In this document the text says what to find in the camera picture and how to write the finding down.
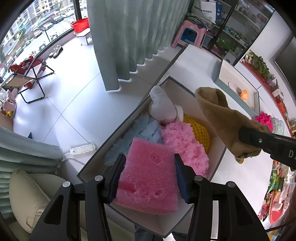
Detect shallow grey tray box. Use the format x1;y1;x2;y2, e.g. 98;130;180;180
213;60;260;118

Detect magenta fluffy yarn ball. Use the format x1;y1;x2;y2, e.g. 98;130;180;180
255;111;273;132

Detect pink foam sponge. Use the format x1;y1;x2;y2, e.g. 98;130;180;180
113;137;179;215

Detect pink plastic stool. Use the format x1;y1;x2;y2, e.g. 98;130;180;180
171;20;207;49

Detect light pink fluffy pompom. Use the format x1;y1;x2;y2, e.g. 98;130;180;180
161;121;209;177

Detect white power strip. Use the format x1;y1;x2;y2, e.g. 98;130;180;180
69;144;96;156

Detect yellow foam net sleeve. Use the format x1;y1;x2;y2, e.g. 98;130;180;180
184;114;210;154

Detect red plastic basin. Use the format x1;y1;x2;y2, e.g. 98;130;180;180
71;18;89;34

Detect black display shelf cabinet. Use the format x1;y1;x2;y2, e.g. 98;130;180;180
187;0;274;66

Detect folding chair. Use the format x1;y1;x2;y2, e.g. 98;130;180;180
1;56;55;104

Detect pale green yarn ball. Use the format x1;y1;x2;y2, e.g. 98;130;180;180
271;118;285;135

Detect snack packages pile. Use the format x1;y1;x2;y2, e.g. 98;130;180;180
258;161;295;225

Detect tan knitted sock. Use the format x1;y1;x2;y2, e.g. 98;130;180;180
195;87;271;163

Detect light blue chenille mat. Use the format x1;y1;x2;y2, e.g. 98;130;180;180
104;114;163;166

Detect person blue jeans legs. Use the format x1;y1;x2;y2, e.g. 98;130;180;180
134;225;187;241

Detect white cloth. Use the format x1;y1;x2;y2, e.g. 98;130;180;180
149;86;184;123

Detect orange fabric flower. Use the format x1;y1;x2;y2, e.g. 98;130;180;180
240;90;249;101

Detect grey green curtain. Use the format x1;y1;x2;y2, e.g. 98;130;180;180
87;0;190;91

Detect green potted plant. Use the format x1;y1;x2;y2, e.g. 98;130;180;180
244;50;271;80

